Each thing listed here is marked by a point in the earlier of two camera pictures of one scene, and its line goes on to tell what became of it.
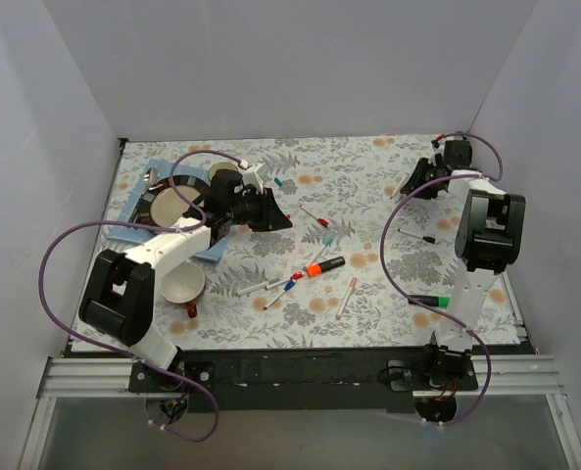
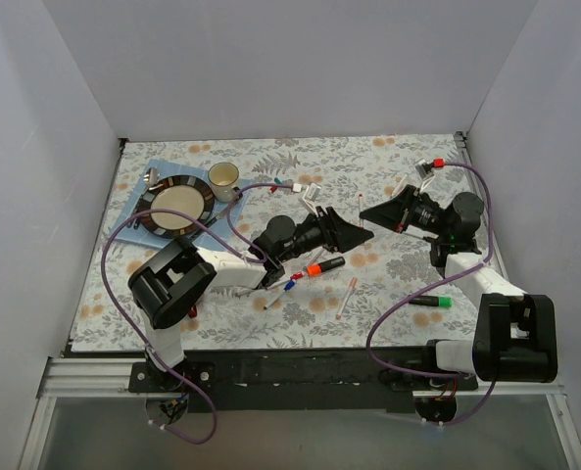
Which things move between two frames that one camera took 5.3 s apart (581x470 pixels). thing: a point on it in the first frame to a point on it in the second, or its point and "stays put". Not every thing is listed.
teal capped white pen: (327, 243) stays put
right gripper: (428, 172) to (410, 209)
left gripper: (263, 210) to (327, 229)
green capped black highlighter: (440, 301) stays put
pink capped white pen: (354, 282) stays put
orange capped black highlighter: (316, 269) stays put
